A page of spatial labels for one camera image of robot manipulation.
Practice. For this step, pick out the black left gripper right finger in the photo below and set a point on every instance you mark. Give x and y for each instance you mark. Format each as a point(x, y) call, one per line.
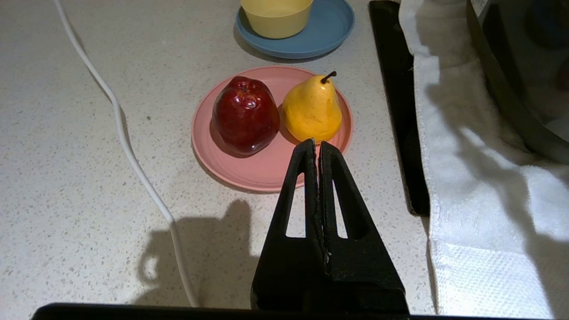
point(364, 275)

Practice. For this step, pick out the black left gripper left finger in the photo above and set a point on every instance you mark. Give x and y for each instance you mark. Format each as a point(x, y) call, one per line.
point(289, 271)

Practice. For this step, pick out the yellow bowl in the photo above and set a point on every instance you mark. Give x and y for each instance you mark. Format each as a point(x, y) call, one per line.
point(276, 18)

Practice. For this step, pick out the black rice cooker body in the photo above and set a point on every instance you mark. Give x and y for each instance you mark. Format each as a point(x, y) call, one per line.
point(520, 71)

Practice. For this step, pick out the pink plate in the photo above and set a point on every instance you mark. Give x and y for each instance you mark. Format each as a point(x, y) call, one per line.
point(262, 169)

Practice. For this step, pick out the white towel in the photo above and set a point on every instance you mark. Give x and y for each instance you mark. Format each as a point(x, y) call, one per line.
point(475, 200)

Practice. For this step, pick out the yellow pear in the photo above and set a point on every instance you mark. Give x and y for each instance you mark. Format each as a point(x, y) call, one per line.
point(312, 111)

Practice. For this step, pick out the dark red apple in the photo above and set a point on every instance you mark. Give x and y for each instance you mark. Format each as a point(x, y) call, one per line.
point(245, 114)

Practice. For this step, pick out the black flat mat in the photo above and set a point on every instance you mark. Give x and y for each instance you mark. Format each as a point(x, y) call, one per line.
point(398, 111)

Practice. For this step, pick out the blue plate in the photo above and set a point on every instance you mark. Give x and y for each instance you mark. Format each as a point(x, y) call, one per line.
point(329, 31)

